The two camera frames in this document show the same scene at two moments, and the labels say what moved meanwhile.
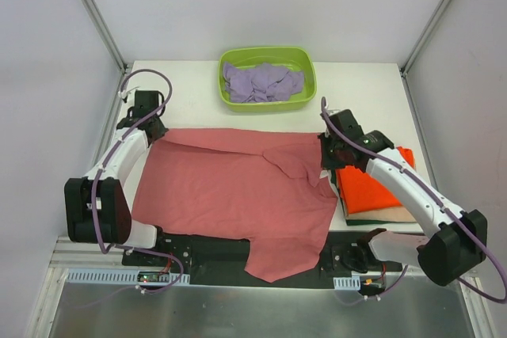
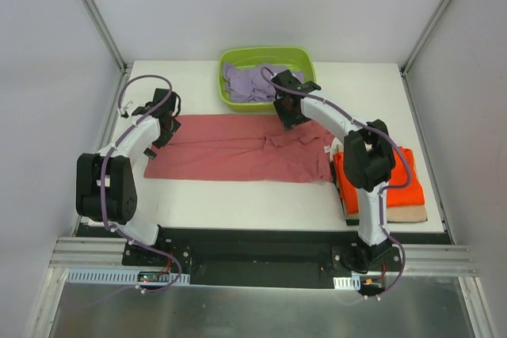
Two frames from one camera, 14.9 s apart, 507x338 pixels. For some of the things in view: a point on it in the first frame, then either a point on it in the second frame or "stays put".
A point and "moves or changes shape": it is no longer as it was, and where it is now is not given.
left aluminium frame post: x=87 y=1 stays put
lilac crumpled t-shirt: x=261 y=82 stays put
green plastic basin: x=295 y=58 stays put
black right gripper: x=329 y=152 -> x=288 y=115
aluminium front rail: x=78 y=252 stays put
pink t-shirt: x=264 y=187 moves or changes shape
